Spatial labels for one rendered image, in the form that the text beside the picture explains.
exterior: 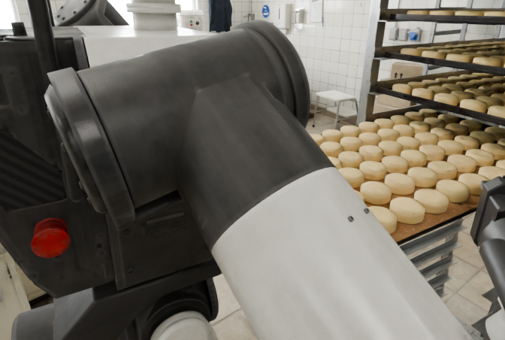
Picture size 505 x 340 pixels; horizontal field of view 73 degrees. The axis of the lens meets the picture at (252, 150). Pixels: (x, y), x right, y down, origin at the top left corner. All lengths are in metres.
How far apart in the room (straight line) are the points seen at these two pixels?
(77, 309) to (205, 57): 0.41
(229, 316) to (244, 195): 1.75
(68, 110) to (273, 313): 0.14
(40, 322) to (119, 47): 0.40
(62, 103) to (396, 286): 0.18
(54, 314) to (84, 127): 0.44
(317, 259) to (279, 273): 0.02
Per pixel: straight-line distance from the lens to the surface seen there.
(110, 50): 0.33
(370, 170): 0.68
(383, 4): 0.97
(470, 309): 2.24
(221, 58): 0.22
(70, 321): 0.55
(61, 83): 0.20
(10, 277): 1.21
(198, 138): 0.19
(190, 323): 0.56
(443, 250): 1.68
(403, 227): 0.57
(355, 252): 0.17
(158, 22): 0.43
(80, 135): 0.19
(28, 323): 0.60
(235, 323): 1.88
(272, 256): 0.17
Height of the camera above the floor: 1.43
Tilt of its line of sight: 23 degrees down
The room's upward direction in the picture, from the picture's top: straight up
